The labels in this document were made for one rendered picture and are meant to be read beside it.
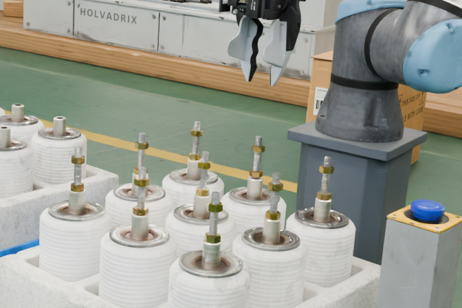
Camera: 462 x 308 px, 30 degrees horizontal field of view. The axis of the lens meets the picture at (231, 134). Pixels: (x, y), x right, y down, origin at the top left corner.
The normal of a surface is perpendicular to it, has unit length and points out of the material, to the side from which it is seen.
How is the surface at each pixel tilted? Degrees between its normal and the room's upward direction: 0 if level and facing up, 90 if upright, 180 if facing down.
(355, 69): 91
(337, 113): 72
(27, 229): 90
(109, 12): 90
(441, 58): 97
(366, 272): 0
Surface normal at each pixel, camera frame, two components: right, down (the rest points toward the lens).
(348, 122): -0.34, -0.10
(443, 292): 0.77, 0.22
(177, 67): -0.53, 0.18
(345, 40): -0.87, 0.07
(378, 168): 0.22, 0.26
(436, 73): 0.44, 0.36
